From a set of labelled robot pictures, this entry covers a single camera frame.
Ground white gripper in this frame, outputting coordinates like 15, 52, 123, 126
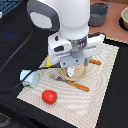
48, 32, 105, 78

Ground yellow toy box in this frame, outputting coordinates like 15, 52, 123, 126
46, 56, 52, 67

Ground red toy tomato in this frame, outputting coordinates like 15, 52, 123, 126
42, 90, 57, 105

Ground small white milk carton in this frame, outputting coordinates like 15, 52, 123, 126
20, 70, 39, 88

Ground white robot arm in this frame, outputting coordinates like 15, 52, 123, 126
27, 0, 105, 77

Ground round wooden plate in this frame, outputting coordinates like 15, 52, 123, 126
60, 64, 86, 81

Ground white woven placemat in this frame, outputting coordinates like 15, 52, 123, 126
18, 44, 118, 128

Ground brown wooden board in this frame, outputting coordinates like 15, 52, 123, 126
89, 2, 128, 43

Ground beige bowl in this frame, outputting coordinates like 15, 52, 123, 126
121, 7, 128, 30

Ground blue striped cloth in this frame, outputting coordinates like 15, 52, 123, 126
0, 0, 22, 13

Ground knife with wooden handle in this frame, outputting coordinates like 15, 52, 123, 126
89, 59, 102, 65

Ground fork with wooden handle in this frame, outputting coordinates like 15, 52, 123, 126
50, 75, 90, 92

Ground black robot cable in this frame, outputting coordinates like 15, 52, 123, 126
0, 26, 62, 95

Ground grey pot with handles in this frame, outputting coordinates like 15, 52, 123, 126
88, 3, 111, 27

